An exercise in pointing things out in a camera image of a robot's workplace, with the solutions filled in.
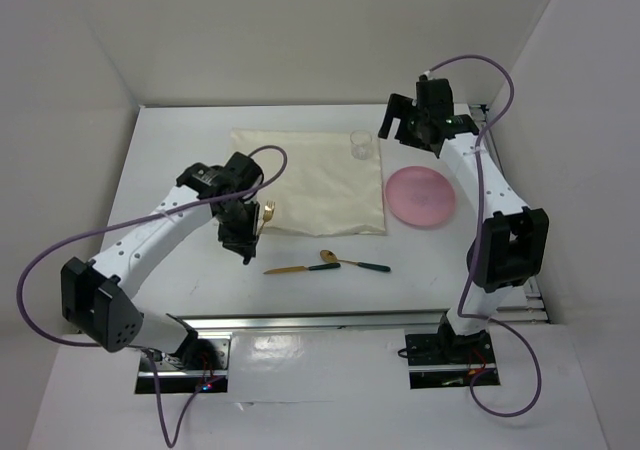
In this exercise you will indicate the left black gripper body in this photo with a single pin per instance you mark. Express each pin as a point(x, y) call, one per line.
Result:
point(238, 225)

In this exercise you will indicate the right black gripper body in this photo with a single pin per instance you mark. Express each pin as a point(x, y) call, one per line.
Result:
point(410, 127)

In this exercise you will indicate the gold fork green handle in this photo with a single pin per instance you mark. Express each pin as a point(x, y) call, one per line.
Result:
point(267, 216)

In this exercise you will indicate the clear drinking glass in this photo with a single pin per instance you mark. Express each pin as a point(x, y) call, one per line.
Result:
point(361, 144)

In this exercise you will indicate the pink plate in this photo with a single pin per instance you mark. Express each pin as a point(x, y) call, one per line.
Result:
point(420, 196)

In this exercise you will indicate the cream cloth napkin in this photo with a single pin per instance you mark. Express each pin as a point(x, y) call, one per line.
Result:
point(324, 190)

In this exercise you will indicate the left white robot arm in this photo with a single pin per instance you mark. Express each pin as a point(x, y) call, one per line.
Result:
point(97, 295)

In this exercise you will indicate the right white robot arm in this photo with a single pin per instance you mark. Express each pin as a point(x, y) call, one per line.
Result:
point(510, 236)

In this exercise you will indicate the gold spoon green handle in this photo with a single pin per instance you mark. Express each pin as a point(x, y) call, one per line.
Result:
point(329, 257)

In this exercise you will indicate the gold knife green handle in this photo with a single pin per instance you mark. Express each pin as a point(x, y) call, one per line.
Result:
point(300, 269)

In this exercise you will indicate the aluminium front rail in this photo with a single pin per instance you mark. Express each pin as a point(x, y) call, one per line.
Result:
point(332, 321)

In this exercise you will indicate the aluminium rail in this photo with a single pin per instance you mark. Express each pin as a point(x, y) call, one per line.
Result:
point(528, 297)
point(332, 321)

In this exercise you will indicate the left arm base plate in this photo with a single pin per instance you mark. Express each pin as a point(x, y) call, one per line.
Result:
point(205, 371)

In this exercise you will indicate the aluminium right side rail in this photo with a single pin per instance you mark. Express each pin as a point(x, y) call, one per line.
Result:
point(528, 297)

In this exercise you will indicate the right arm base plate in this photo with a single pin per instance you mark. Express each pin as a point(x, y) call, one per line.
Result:
point(431, 365)

